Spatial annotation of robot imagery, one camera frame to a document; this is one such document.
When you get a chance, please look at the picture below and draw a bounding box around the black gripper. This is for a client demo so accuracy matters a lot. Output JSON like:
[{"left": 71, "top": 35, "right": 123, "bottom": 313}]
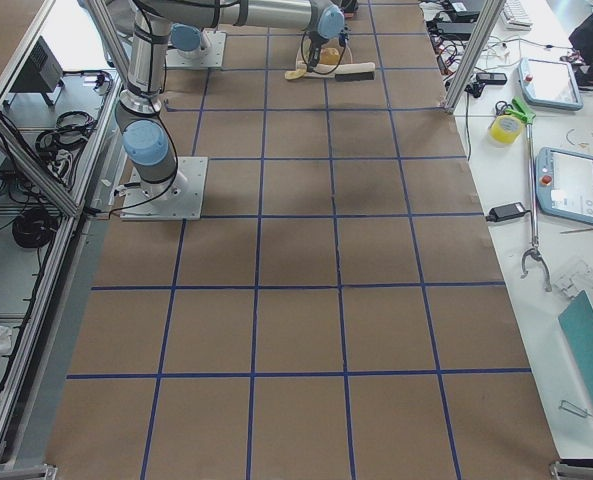
[{"left": 303, "top": 30, "right": 351, "bottom": 72}]

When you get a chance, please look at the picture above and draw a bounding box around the oval golden bread roll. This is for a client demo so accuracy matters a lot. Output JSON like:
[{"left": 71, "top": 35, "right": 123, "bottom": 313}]
[{"left": 319, "top": 47, "right": 341, "bottom": 66}]

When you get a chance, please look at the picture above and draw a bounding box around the white hand brush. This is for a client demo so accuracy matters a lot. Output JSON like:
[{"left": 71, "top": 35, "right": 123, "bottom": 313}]
[{"left": 305, "top": 62, "right": 376, "bottom": 82}]

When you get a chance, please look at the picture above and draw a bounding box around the black lined trash bin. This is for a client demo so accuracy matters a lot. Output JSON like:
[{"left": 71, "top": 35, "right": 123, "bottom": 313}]
[{"left": 340, "top": 0, "right": 359, "bottom": 18}]

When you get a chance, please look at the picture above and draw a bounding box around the yellow tape roll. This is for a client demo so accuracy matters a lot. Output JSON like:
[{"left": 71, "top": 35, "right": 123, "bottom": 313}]
[{"left": 489, "top": 115, "right": 523, "bottom": 145}]

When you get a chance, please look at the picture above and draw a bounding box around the blue teach pendant far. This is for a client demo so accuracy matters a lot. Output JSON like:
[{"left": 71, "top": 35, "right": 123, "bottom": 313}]
[{"left": 517, "top": 58, "right": 584, "bottom": 111}]

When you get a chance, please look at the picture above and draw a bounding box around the blue teach pendant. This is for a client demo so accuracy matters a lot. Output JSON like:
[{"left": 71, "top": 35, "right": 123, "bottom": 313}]
[
  {"left": 517, "top": 58, "right": 584, "bottom": 111},
  {"left": 535, "top": 147, "right": 593, "bottom": 226}
]

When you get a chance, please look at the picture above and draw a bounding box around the black power brick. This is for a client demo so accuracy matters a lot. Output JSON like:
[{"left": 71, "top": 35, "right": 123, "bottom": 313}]
[{"left": 485, "top": 202, "right": 530, "bottom": 223}]

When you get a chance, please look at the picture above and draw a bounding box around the blue teach pendant near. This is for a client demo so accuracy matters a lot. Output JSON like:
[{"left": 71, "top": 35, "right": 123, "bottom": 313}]
[{"left": 535, "top": 147, "right": 593, "bottom": 226}]

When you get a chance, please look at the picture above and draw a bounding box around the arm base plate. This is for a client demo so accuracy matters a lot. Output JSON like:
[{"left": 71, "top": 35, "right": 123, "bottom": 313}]
[
  {"left": 166, "top": 25, "right": 227, "bottom": 70},
  {"left": 119, "top": 156, "right": 208, "bottom": 221}
]

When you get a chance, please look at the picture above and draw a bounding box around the aluminium frame post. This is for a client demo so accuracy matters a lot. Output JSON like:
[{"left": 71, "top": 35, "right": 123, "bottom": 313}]
[{"left": 441, "top": 0, "right": 505, "bottom": 113}]

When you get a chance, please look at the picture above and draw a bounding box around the green handled reach grabber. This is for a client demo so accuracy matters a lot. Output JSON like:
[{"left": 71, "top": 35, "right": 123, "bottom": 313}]
[{"left": 511, "top": 96, "right": 552, "bottom": 292}]

